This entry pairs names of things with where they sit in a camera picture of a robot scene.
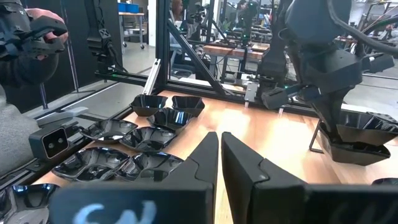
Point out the person's hand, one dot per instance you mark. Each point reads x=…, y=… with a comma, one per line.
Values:
x=40, y=14

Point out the black frame post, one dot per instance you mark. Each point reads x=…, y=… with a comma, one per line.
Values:
x=162, y=46

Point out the wooden top cart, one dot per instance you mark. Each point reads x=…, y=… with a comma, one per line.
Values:
x=130, y=13

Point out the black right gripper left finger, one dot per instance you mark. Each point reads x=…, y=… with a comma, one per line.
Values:
x=140, y=202

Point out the silver aluminium bar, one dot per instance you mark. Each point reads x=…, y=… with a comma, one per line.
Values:
x=152, y=76

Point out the blue storage bin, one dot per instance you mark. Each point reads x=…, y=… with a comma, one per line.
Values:
x=133, y=8
x=122, y=7

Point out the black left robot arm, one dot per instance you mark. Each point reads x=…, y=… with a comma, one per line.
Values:
x=317, y=21

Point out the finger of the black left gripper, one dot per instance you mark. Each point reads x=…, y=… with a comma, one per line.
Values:
x=325, y=115
x=339, y=105

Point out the black diagonal frame brace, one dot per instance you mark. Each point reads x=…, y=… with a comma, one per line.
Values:
x=192, y=52

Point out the person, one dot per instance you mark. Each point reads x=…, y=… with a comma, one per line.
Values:
x=15, y=133
x=177, y=9

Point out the black metal shelf frame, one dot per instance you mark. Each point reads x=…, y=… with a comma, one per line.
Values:
x=314, y=140

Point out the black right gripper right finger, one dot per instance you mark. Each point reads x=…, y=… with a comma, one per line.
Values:
x=295, y=205

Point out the grey camera mount bar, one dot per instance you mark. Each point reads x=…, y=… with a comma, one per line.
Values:
x=62, y=115

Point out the grey table-level camera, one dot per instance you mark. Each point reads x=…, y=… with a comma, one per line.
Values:
x=49, y=143

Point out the background wooden table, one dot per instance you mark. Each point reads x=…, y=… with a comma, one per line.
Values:
x=224, y=51

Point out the person's forearm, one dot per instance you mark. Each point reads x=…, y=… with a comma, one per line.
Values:
x=25, y=71

